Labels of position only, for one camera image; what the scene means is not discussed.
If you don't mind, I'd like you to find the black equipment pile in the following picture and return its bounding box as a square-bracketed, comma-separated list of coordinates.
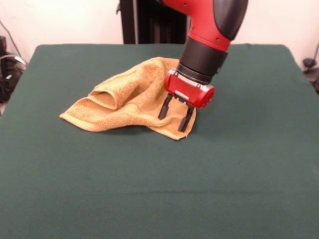
[0, 51, 27, 103]

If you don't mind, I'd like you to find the dark green table cloth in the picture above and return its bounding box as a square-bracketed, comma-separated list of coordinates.
[0, 43, 319, 239]

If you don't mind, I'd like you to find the tan terry towel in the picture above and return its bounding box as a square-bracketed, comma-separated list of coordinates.
[59, 56, 197, 141]

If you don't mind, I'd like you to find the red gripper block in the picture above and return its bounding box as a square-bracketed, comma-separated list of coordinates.
[158, 67, 216, 132]

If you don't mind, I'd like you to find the black floor device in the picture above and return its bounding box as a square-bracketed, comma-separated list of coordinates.
[303, 57, 319, 95]

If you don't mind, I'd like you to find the thin grey cable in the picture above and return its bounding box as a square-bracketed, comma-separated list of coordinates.
[0, 19, 27, 66]

